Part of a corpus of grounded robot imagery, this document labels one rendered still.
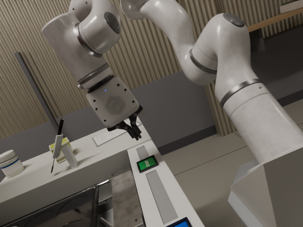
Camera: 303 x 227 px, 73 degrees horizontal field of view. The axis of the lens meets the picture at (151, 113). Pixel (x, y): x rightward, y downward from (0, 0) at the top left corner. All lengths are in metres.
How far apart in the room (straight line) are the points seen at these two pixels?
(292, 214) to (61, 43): 0.56
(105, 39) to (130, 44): 1.87
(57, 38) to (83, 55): 0.06
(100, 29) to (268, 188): 0.43
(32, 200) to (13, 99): 1.84
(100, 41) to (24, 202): 0.60
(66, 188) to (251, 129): 0.61
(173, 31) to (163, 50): 1.65
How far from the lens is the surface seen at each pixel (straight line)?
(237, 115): 0.56
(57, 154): 0.78
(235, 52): 0.61
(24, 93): 2.53
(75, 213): 0.69
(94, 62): 0.48
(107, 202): 0.74
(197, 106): 2.53
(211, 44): 0.62
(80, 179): 0.78
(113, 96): 0.50
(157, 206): 0.46
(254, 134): 0.54
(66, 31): 0.49
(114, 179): 0.73
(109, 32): 0.45
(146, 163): 0.60
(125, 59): 2.31
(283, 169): 0.43
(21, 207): 0.87
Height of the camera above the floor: 1.25
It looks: 17 degrees down
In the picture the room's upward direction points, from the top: 21 degrees counter-clockwise
